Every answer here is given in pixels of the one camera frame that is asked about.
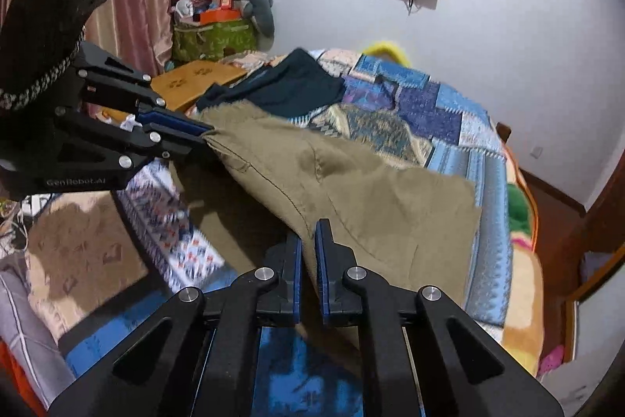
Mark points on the grey neck pillow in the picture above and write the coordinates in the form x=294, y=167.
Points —
x=261, y=6

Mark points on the green patterned bag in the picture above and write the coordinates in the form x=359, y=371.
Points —
x=215, y=38

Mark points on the grey striped cloth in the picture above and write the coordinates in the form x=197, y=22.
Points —
x=27, y=329

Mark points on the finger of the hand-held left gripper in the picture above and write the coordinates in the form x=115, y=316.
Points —
x=168, y=120
x=176, y=146

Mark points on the orange box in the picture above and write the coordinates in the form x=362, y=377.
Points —
x=219, y=16

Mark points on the dark teal garment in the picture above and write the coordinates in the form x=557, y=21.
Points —
x=293, y=87

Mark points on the colourful fleece blanket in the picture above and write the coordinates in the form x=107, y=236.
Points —
x=522, y=280

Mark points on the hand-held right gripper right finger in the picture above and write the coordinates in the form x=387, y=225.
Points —
x=321, y=270

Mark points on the wooden bed frame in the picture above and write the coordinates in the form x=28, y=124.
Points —
x=504, y=132

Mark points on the pink slipper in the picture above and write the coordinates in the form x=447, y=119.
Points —
x=551, y=358

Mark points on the yellow plush item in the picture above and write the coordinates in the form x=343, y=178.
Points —
x=385, y=48

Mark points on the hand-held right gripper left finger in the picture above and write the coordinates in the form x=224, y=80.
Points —
x=295, y=280

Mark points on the beige patterned pillow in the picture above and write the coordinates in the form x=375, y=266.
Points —
x=83, y=251

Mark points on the blue patchwork quilt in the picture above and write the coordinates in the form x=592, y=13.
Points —
x=390, y=114

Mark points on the white wall socket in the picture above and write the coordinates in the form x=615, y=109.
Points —
x=537, y=152

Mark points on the khaki pants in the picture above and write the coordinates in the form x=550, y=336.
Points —
x=381, y=207

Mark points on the wooden door frame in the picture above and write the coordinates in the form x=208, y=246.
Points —
x=593, y=246

